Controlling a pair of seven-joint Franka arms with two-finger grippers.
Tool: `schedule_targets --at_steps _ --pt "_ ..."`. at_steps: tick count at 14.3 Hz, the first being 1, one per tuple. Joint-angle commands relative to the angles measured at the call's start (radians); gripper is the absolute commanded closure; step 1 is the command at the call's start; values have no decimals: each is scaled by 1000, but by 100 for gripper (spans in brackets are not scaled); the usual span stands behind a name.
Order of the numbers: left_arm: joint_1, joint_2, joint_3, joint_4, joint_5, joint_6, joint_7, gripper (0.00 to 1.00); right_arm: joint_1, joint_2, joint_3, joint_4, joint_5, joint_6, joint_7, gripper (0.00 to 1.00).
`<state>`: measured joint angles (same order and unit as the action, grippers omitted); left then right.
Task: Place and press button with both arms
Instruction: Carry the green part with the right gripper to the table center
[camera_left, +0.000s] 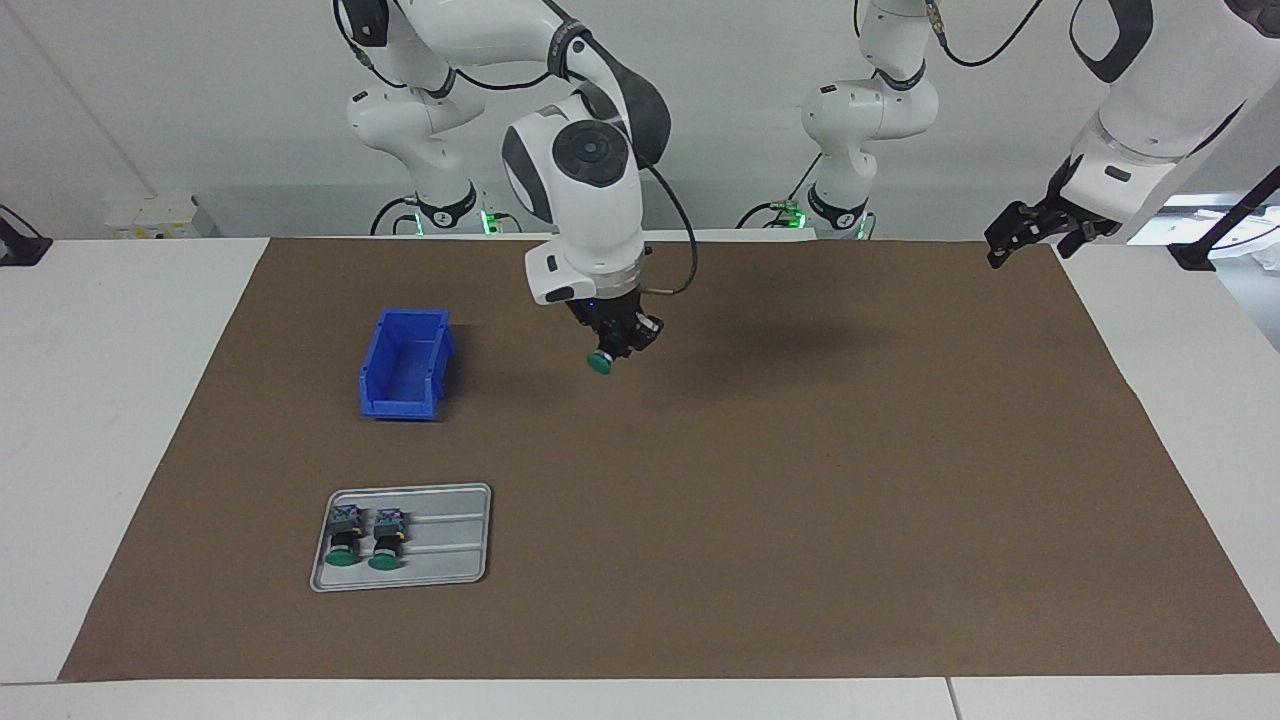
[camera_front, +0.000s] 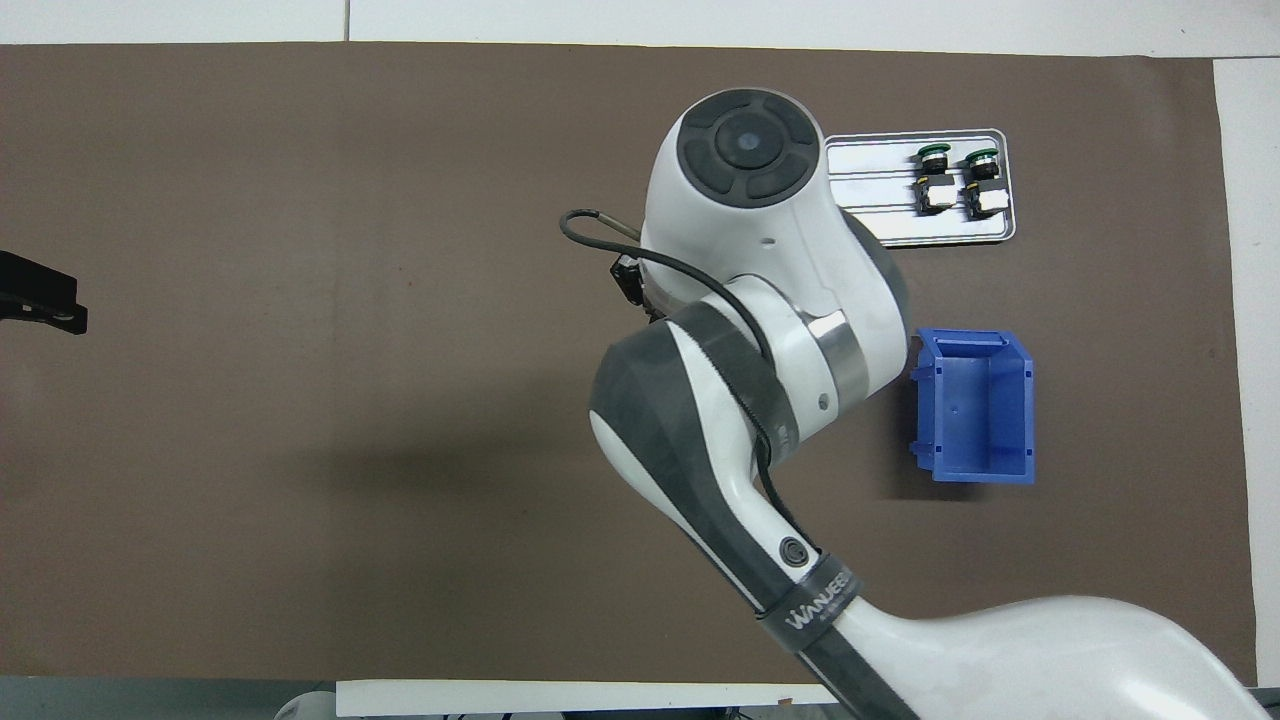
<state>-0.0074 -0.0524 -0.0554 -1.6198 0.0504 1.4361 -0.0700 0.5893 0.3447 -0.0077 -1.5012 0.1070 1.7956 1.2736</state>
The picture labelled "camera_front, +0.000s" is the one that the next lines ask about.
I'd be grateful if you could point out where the brown table mat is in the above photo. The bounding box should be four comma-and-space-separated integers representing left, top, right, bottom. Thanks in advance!
0, 42, 1259, 689

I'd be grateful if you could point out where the grey metal tray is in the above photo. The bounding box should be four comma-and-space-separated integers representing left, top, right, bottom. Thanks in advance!
822, 128, 1017, 251

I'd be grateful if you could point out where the blue plastic bin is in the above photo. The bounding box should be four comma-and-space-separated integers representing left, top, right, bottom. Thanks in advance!
908, 327, 1037, 486

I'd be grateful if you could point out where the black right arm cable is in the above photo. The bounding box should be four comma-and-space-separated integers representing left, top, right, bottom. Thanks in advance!
560, 208, 816, 556

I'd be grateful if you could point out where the green push button switch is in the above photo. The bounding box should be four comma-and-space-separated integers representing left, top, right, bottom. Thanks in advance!
960, 148, 1009, 221
912, 143, 956, 217

